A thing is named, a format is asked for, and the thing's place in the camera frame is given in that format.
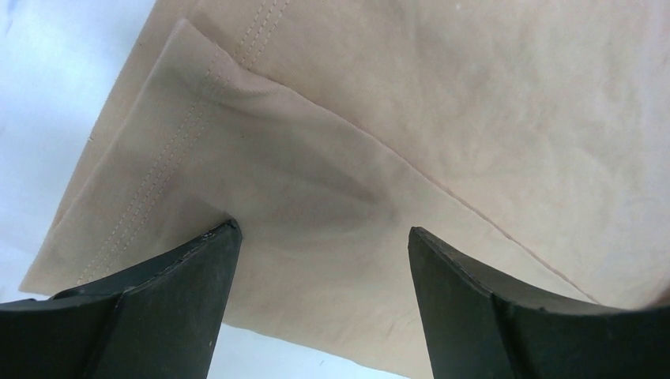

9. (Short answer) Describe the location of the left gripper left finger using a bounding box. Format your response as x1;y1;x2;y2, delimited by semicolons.
1;220;243;378

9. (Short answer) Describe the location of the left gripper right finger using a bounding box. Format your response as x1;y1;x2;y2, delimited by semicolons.
408;227;669;378

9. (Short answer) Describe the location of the beige t shirt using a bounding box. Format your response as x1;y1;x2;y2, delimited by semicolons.
21;1;669;378

